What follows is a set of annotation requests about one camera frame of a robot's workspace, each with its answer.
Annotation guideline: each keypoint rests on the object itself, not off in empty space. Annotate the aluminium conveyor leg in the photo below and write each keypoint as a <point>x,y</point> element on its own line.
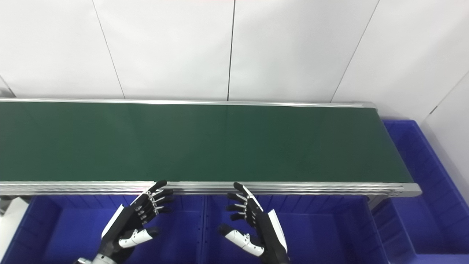
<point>373,201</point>

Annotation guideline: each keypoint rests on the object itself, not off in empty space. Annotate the green conveyor belt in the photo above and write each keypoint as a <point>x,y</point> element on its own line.
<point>293,188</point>
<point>205,143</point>

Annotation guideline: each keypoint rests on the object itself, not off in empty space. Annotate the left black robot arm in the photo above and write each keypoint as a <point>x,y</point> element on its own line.
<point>99,259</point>

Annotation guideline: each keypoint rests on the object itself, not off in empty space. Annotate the blue plastic bin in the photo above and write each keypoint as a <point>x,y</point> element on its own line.
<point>322,231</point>
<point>421,205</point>
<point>73,227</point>

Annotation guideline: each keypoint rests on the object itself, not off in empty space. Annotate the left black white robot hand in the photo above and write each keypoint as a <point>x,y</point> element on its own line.
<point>128,223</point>

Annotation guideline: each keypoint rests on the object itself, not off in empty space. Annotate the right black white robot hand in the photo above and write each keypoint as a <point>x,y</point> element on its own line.
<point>265,234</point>

